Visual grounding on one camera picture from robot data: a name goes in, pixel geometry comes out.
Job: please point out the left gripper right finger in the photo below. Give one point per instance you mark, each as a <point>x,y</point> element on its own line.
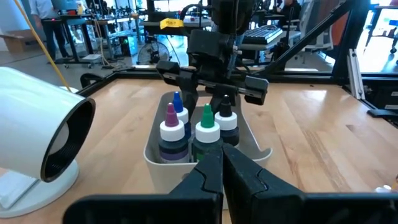
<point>252,199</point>

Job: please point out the silver aluminium extrusion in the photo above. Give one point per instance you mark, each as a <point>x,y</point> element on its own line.
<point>356,74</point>

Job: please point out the floor fan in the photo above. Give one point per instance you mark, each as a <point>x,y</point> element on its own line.
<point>154,53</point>

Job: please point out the cardboard box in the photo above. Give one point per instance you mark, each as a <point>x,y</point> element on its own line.
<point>18,42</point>

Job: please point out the grey plastic bin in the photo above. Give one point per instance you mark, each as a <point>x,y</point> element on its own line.
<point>161,174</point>

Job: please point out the large green food coloring bottle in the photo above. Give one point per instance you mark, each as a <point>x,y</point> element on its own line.
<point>206,133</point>

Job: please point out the small white-capped coloring bottle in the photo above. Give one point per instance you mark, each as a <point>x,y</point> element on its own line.
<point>383,188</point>

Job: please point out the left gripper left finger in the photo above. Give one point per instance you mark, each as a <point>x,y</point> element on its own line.
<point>199,199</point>

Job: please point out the yellow tag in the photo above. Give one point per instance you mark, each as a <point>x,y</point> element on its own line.
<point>171,23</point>

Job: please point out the white cylindrical lamp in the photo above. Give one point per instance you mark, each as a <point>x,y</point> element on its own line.
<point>31,118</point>

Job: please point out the office chair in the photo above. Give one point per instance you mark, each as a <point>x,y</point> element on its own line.
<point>323,37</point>

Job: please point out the large black food coloring bottle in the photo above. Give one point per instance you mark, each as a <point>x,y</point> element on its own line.
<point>226,121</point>

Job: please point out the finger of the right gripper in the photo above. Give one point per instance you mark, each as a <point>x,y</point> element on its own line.
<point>216,98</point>
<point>190,99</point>

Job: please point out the large purple food coloring bottle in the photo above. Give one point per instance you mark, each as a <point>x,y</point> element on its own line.
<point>172,133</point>

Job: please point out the black aluminium table frame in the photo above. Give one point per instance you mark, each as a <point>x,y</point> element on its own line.
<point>298,76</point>

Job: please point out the person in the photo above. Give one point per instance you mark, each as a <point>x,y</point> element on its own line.
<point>289,12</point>
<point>54,37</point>

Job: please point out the large blue food coloring bottle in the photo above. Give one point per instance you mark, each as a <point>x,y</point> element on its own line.
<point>178,102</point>

